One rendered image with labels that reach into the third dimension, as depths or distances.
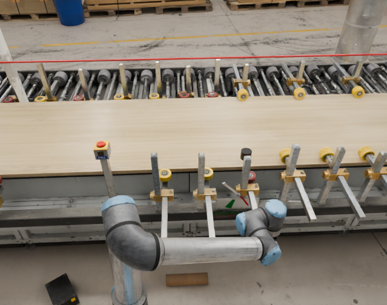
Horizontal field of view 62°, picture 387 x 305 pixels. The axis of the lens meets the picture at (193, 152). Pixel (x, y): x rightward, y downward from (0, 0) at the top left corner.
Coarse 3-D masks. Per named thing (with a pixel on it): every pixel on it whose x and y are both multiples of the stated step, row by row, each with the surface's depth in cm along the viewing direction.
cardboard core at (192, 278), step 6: (168, 276) 232; (174, 276) 231; (180, 276) 231; (186, 276) 231; (192, 276) 231; (198, 276) 231; (204, 276) 231; (168, 282) 229; (174, 282) 230; (180, 282) 230; (186, 282) 230; (192, 282) 230; (198, 282) 230; (204, 282) 231
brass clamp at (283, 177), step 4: (280, 172) 185; (284, 172) 184; (296, 172) 184; (304, 172) 184; (280, 176) 185; (284, 176) 183; (288, 176) 182; (292, 176) 182; (296, 176) 182; (300, 176) 182; (304, 176) 182; (280, 180) 185; (284, 180) 183; (288, 180) 184; (292, 180) 184; (304, 180) 185
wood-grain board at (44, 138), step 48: (288, 96) 260; (336, 96) 260; (384, 96) 260; (0, 144) 214; (48, 144) 214; (144, 144) 214; (192, 144) 214; (240, 144) 214; (288, 144) 214; (336, 144) 214; (384, 144) 214
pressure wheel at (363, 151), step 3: (363, 147) 200; (366, 147) 200; (369, 147) 200; (360, 150) 201; (363, 150) 199; (366, 150) 198; (369, 150) 197; (360, 153) 200; (363, 153) 198; (366, 153) 198; (369, 153) 198; (372, 153) 198; (360, 156) 201; (363, 156) 199; (363, 159) 201
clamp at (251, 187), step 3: (255, 183) 191; (237, 186) 190; (249, 186) 190; (252, 186) 190; (258, 186) 190; (237, 189) 188; (240, 189) 188; (243, 189) 188; (246, 189) 188; (249, 189) 188; (252, 189) 188; (255, 189) 188; (258, 189) 188; (243, 192) 189; (246, 192) 189; (255, 192) 189; (258, 192) 190
